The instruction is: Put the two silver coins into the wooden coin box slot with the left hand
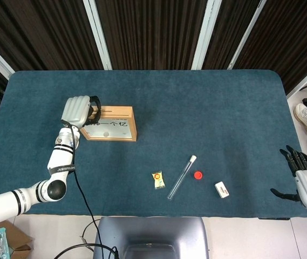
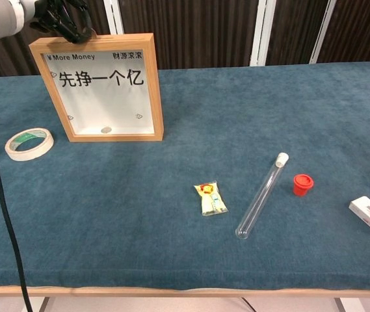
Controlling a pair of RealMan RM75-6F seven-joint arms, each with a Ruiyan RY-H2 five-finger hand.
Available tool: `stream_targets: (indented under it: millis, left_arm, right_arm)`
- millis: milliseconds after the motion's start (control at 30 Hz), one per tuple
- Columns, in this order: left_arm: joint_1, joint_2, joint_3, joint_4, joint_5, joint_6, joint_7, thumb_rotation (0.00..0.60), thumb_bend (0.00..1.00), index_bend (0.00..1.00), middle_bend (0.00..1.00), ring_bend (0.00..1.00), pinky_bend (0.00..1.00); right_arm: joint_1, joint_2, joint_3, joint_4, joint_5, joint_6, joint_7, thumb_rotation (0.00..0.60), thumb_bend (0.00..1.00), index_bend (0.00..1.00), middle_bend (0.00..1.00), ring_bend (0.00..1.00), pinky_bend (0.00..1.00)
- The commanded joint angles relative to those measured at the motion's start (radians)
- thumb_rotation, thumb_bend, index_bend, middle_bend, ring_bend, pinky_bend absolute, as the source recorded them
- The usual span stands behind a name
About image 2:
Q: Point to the wooden frame money box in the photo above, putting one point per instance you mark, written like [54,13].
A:
[103,97]

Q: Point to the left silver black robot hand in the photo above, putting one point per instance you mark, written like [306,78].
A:
[67,26]

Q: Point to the white partition post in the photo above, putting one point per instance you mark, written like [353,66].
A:
[322,32]
[113,16]
[262,32]

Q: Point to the teal velvet tablecloth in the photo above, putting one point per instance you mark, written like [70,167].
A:
[171,253]

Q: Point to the glass test tube white cap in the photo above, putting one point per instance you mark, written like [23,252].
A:
[261,198]

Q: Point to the beige masking tape roll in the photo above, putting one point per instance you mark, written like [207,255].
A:
[28,155]

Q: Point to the small red plastic cup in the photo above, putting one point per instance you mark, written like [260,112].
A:
[302,185]

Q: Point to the metal table leg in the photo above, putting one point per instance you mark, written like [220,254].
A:
[340,305]
[43,305]

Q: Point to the yellow snack packet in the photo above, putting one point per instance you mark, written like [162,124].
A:
[211,199]

